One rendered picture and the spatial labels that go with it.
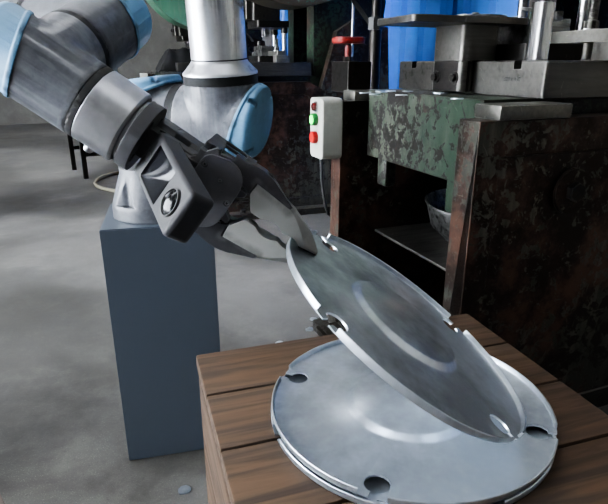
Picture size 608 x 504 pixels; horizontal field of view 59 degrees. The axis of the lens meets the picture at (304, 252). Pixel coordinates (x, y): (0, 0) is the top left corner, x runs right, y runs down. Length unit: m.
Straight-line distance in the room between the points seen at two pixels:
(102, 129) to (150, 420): 0.66
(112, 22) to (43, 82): 0.11
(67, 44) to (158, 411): 0.70
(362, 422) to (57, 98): 0.42
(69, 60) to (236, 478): 0.40
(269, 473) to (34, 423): 0.83
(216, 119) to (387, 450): 0.53
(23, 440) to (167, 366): 0.36
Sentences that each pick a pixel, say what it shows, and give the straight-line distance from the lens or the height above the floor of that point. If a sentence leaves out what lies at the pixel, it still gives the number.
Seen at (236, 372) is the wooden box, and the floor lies 0.35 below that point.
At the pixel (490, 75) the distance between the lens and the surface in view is 1.08.
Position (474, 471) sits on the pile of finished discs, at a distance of 0.53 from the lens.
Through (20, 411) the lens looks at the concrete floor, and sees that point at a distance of 1.34.
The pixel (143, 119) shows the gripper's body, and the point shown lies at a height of 0.65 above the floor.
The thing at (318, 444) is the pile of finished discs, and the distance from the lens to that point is 0.54.
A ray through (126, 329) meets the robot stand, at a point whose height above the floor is 0.27.
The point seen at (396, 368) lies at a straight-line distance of 0.46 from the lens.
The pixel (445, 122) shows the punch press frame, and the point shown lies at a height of 0.60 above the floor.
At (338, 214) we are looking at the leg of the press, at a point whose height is 0.36.
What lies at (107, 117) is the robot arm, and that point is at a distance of 0.52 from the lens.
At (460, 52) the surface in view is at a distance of 1.10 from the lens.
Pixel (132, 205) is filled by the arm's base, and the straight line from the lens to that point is 0.94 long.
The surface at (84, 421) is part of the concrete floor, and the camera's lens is 1.26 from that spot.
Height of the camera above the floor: 0.70
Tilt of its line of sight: 19 degrees down
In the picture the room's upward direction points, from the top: straight up
